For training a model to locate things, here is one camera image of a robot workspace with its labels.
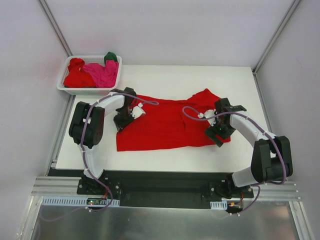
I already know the red t shirt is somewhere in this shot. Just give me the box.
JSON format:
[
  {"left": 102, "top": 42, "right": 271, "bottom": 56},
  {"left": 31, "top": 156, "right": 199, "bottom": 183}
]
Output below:
[
  {"left": 116, "top": 88, "right": 220, "bottom": 152},
  {"left": 63, "top": 58, "right": 96, "bottom": 88}
]

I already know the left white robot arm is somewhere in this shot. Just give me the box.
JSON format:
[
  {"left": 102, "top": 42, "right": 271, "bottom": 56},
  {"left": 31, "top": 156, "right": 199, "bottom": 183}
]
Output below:
[{"left": 68, "top": 87, "right": 137, "bottom": 195}]

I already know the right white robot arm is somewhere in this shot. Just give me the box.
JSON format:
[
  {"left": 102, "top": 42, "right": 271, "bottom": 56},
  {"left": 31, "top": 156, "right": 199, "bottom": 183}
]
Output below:
[{"left": 198, "top": 98, "right": 293, "bottom": 198}]

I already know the pink t shirt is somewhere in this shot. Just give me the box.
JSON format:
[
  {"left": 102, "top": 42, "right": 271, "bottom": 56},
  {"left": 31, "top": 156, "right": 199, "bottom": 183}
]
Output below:
[{"left": 83, "top": 60, "right": 119, "bottom": 88}]

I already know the green t shirt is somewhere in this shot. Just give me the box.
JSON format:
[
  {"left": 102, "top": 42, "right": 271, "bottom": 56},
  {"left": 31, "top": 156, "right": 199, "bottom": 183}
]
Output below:
[{"left": 103, "top": 51, "right": 118, "bottom": 63}]

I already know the white plastic basket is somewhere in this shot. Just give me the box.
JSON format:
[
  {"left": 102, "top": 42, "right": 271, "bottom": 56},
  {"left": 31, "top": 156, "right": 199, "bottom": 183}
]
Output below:
[{"left": 56, "top": 52, "right": 122, "bottom": 95}]

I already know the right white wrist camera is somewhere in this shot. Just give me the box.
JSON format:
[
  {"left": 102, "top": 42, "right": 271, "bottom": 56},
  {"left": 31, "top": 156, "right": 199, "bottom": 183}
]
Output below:
[{"left": 198, "top": 109, "right": 216, "bottom": 127}]

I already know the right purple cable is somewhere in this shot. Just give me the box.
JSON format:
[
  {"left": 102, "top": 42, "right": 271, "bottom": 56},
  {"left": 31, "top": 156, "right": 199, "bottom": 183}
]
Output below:
[{"left": 182, "top": 106, "right": 288, "bottom": 221}]

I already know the purple cable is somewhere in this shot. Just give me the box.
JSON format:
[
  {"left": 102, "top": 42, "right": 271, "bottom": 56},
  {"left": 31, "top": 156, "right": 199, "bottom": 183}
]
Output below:
[
  {"left": 39, "top": 92, "right": 160, "bottom": 222},
  {"left": 182, "top": 106, "right": 288, "bottom": 221}
]

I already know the right white cable duct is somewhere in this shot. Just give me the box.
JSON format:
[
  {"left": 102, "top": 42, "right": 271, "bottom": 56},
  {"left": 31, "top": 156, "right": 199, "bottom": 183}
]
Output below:
[{"left": 210, "top": 200, "right": 228, "bottom": 211}]

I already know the white cable duct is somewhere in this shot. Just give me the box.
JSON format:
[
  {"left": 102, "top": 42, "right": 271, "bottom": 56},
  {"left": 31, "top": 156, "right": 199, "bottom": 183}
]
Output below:
[
  {"left": 210, "top": 200, "right": 228, "bottom": 211},
  {"left": 42, "top": 196, "right": 120, "bottom": 208}
]

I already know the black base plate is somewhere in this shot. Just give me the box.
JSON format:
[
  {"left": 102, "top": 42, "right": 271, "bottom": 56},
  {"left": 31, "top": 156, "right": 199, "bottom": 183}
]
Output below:
[{"left": 48, "top": 169, "right": 260, "bottom": 210}]

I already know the aluminium frame rail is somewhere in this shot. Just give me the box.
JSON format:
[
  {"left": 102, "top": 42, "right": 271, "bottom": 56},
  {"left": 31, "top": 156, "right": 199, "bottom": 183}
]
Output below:
[{"left": 31, "top": 176, "right": 302, "bottom": 202}]

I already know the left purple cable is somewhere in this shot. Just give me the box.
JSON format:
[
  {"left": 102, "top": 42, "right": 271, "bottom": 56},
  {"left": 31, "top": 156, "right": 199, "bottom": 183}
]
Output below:
[{"left": 39, "top": 92, "right": 160, "bottom": 222}]

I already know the left white cable duct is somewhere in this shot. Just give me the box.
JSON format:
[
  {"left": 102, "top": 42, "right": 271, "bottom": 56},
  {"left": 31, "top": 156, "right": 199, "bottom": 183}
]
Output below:
[{"left": 42, "top": 196, "right": 120, "bottom": 208}]

